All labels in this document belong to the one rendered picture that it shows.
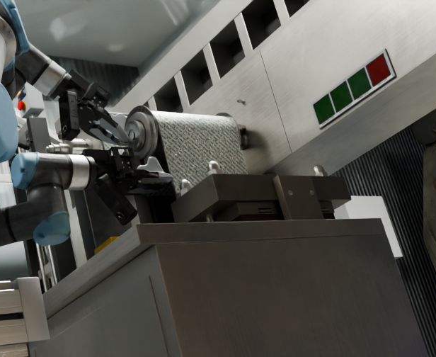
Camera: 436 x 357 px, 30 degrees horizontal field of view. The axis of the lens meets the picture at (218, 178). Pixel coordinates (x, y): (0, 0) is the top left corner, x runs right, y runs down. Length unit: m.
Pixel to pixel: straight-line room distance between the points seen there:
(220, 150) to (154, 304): 0.66
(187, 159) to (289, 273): 0.46
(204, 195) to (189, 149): 0.28
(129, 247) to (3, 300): 0.39
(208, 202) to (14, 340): 0.68
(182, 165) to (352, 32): 0.50
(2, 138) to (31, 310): 0.23
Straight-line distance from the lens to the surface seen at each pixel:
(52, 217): 1.64
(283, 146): 2.04
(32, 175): 1.68
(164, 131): 1.93
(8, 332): 1.11
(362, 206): 7.18
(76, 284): 1.62
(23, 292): 1.14
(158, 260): 1.43
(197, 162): 1.94
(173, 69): 2.44
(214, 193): 1.66
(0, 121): 1.14
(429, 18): 1.78
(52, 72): 1.91
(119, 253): 1.48
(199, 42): 2.35
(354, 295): 1.72
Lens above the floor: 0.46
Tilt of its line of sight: 20 degrees up
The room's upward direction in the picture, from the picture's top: 16 degrees counter-clockwise
